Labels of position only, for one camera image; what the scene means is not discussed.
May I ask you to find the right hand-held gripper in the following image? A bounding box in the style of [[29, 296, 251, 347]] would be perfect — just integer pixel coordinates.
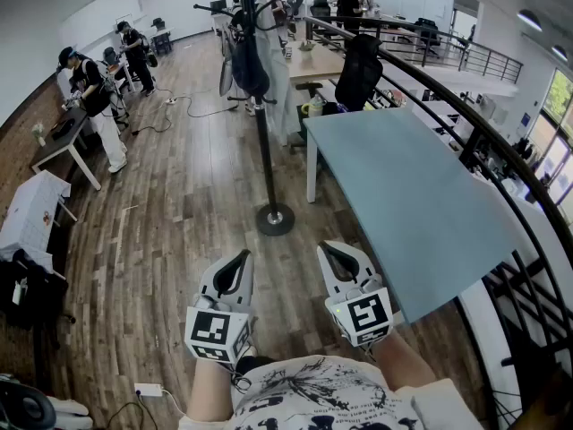
[[316, 241, 394, 348]]

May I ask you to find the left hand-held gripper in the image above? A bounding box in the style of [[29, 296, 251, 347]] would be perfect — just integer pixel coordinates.
[[184, 249, 255, 365]]

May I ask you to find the black metal coat rack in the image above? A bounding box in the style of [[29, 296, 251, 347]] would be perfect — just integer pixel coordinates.
[[192, 0, 296, 237]]

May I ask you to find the dark blue bag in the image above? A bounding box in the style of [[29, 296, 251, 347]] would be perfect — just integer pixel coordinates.
[[229, 33, 271, 99]]

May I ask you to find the person's right forearm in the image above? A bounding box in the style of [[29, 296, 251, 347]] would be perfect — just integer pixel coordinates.
[[370, 328, 438, 393]]

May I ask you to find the person's left forearm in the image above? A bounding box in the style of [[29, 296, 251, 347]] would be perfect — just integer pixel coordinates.
[[184, 357, 235, 421]]

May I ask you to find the light blue table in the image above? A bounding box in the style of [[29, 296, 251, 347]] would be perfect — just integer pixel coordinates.
[[303, 107, 523, 324]]

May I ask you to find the person's white printed shirt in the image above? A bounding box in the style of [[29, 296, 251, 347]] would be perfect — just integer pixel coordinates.
[[177, 354, 485, 430]]

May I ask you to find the pale yellow jug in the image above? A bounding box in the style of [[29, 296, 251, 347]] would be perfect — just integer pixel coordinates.
[[301, 96, 325, 117]]

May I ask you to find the black mesh office chair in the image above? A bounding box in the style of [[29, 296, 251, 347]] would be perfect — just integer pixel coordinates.
[[334, 33, 384, 113]]

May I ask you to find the black curved metal railing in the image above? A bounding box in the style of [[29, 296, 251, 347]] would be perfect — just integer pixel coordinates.
[[304, 14, 573, 430]]

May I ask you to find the light grey hanging garment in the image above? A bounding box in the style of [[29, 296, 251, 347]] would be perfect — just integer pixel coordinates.
[[253, 0, 300, 148]]

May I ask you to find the pile of black bags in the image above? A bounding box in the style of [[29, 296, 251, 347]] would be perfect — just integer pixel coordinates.
[[0, 248, 71, 340]]

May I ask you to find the white cloth covered table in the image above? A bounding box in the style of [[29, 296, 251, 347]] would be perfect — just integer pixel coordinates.
[[0, 169, 73, 269]]

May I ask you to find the wooden table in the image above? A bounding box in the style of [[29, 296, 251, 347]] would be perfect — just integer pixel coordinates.
[[286, 38, 346, 85]]

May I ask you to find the dark top white leg desk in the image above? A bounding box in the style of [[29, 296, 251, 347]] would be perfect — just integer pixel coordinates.
[[30, 105, 103, 192]]

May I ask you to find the large glass window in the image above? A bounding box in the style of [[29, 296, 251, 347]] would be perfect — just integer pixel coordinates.
[[534, 66, 573, 206]]

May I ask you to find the black floor cable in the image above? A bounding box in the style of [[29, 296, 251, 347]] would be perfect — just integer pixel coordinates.
[[131, 88, 239, 136]]

